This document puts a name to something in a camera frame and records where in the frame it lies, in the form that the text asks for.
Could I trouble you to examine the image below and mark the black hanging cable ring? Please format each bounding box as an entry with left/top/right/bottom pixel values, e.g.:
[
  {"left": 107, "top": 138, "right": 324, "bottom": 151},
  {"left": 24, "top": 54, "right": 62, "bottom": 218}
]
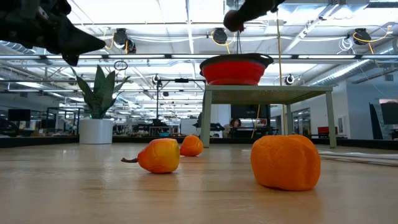
[{"left": 113, "top": 60, "right": 129, "bottom": 72}]

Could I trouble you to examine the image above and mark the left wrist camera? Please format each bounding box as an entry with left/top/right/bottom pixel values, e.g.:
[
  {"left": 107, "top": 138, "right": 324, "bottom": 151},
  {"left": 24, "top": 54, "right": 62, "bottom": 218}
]
[{"left": 36, "top": 0, "right": 73, "bottom": 17}]

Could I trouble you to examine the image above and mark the red collapsible colander grey rim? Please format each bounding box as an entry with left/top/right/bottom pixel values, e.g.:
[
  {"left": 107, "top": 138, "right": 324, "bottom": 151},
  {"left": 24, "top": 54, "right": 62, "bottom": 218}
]
[{"left": 198, "top": 52, "right": 274, "bottom": 86}]

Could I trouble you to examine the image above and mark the green perforated metal shelf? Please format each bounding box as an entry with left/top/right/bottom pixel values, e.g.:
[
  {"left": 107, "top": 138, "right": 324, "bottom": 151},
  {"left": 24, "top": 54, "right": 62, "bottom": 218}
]
[{"left": 200, "top": 85, "right": 338, "bottom": 149}]

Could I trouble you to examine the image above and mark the snake plant in white pot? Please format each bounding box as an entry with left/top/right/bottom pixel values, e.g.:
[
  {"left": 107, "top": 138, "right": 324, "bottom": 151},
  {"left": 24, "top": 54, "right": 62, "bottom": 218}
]
[{"left": 70, "top": 64, "right": 131, "bottom": 145}]

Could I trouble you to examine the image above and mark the person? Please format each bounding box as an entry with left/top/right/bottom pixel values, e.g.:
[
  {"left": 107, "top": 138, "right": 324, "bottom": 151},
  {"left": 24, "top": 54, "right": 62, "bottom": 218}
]
[{"left": 228, "top": 117, "right": 246, "bottom": 138}]

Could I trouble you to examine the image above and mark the black metal frame rig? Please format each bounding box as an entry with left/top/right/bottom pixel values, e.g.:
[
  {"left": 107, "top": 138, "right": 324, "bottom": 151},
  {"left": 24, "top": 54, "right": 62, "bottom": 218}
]
[{"left": 156, "top": 78, "right": 206, "bottom": 138}]

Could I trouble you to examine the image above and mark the small orange-yellow peach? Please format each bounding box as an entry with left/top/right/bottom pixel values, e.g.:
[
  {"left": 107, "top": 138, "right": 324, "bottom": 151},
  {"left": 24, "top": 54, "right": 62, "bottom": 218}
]
[{"left": 179, "top": 134, "right": 205, "bottom": 157}]

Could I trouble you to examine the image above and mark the black aluminium table frame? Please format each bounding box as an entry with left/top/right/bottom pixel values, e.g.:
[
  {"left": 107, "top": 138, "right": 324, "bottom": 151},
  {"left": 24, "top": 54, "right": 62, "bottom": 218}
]
[{"left": 0, "top": 135, "right": 398, "bottom": 151}]

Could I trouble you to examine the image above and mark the orange fruit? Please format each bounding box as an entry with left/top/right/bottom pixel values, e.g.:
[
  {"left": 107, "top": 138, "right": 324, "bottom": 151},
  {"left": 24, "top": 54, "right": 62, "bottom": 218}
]
[{"left": 250, "top": 134, "right": 322, "bottom": 192}]

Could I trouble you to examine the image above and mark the red box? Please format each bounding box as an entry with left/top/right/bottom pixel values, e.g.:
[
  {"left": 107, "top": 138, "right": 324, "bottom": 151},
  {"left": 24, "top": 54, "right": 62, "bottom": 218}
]
[{"left": 317, "top": 126, "right": 338, "bottom": 136}]

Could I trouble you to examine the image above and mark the black monitor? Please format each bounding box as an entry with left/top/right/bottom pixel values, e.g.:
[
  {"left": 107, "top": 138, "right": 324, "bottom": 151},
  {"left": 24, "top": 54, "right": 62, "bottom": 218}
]
[
  {"left": 7, "top": 108, "right": 31, "bottom": 122},
  {"left": 230, "top": 104, "right": 271, "bottom": 119}
]

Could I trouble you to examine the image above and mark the dark screen panel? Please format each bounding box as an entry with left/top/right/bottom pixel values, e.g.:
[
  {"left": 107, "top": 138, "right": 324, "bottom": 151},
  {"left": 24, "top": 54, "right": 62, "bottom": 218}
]
[{"left": 369, "top": 100, "right": 398, "bottom": 141}]

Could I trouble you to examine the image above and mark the yellow-red pear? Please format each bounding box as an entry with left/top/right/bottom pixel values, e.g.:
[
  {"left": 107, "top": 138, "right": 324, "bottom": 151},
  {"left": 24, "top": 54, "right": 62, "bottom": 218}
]
[{"left": 121, "top": 138, "right": 181, "bottom": 174}]

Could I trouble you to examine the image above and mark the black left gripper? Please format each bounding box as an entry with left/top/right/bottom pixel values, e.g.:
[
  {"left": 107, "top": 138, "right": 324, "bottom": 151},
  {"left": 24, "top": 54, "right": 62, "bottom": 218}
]
[{"left": 0, "top": 2, "right": 106, "bottom": 67}]

